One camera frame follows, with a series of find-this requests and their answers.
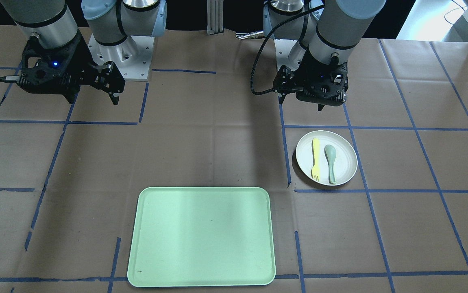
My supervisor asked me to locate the aluminium frame post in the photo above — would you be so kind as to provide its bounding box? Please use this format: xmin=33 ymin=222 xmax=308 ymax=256
xmin=206 ymin=0 xmax=224 ymax=35

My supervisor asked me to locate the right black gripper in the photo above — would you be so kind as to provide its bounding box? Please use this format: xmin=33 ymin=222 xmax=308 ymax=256
xmin=17 ymin=31 xmax=126 ymax=106

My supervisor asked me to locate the yellow plastic fork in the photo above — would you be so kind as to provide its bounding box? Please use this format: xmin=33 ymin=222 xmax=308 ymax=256
xmin=311 ymin=138 xmax=320 ymax=182

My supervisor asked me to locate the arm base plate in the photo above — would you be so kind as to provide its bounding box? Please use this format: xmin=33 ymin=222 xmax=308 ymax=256
xmin=88 ymin=35 xmax=156 ymax=81
xmin=274 ymin=39 xmax=307 ymax=74

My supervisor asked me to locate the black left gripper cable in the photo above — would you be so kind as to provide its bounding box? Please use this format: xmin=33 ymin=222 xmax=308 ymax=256
xmin=251 ymin=4 xmax=325 ymax=96

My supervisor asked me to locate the teal plastic spoon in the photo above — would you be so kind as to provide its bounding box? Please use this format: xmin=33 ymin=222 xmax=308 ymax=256
xmin=324 ymin=144 xmax=337 ymax=185

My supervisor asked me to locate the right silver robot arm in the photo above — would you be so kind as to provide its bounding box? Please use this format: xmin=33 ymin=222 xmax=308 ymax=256
xmin=1 ymin=0 xmax=167 ymax=105

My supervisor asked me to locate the light green plastic tray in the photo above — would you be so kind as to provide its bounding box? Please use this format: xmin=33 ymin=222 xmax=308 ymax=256
xmin=127 ymin=187 xmax=276 ymax=288

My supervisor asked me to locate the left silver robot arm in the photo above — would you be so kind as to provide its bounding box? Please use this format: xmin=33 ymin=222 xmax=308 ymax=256
xmin=250 ymin=0 xmax=385 ymax=111

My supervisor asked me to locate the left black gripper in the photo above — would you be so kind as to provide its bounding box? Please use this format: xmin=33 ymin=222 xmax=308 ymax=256
xmin=273 ymin=50 xmax=348 ymax=112

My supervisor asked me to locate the white round plate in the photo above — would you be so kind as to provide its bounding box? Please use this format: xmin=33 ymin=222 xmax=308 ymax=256
xmin=295 ymin=130 xmax=358 ymax=186

